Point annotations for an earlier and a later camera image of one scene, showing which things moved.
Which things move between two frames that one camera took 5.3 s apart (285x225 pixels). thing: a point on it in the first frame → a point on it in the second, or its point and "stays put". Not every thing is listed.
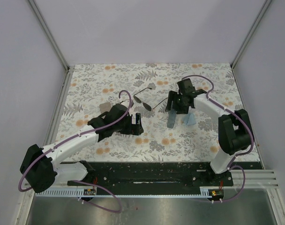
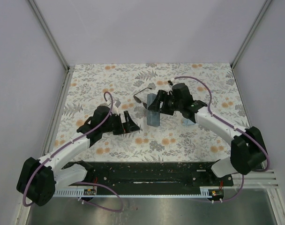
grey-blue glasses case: [171, 115] → [153, 119]
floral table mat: [191, 136] stays put
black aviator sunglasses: [146, 106] stays put
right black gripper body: [179, 104] → [169, 105]
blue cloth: [190, 119] stays put
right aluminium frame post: [261, 13] stays put
